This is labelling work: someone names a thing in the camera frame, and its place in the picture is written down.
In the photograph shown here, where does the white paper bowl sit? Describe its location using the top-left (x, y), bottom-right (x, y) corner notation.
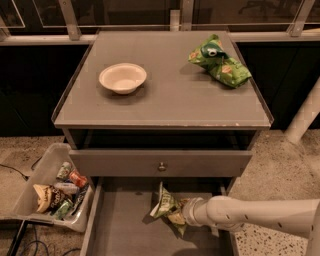
top-left (99, 63), bottom-right (147, 95)

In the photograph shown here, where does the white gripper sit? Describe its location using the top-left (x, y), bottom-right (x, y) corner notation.
top-left (168, 197), bottom-right (210, 227)

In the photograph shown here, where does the round metal drawer knob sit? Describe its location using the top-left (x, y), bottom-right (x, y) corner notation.
top-left (158, 162), bottom-right (167, 172)

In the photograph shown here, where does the grey drawer cabinet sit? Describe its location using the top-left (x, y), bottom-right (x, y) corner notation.
top-left (51, 30), bottom-right (275, 256)

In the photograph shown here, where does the black floor cable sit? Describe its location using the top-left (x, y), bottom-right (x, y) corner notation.
top-left (0, 155), bottom-right (43, 182)

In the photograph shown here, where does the green can lower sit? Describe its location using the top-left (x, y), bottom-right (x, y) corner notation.
top-left (53, 199), bottom-right (73, 220)

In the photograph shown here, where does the dark blue snack bag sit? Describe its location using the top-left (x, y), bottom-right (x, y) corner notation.
top-left (71, 184), bottom-right (89, 215)

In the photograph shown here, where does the clear plastic storage bin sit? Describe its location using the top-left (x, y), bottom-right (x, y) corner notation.
top-left (11, 143), bottom-right (94, 232)

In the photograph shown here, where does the bright green chip bag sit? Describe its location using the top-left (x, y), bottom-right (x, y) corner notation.
top-left (188, 34), bottom-right (251, 88)

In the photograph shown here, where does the grey open middle drawer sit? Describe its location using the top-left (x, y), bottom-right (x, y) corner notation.
top-left (80, 177), bottom-right (238, 256)

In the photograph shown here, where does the silver water bottle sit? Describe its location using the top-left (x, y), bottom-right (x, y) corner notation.
top-left (54, 182), bottom-right (79, 195)

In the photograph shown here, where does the red soda can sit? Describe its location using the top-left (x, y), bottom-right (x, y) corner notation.
top-left (69, 169), bottom-right (87, 188)

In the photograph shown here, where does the blue floor cable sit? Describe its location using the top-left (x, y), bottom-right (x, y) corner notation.
top-left (19, 224), bottom-right (82, 256)

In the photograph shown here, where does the metal window railing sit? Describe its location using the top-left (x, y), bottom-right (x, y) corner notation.
top-left (0, 0), bottom-right (320, 45)

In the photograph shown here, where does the green jalapeno chip bag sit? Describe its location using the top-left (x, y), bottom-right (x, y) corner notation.
top-left (150, 183), bottom-right (187, 236)

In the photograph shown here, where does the brown snack bag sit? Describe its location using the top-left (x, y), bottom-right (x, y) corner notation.
top-left (33, 184), bottom-right (70, 213)

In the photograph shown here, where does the green soda can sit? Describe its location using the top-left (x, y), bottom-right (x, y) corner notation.
top-left (56, 162), bottom-right (72, 180)

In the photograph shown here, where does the grey top drawer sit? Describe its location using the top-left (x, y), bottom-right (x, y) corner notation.
top-left (69, 149), bottom-right (252, 177)

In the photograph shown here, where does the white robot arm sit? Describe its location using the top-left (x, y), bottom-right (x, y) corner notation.
top-left (178, 196), bottom-right (320, 256)

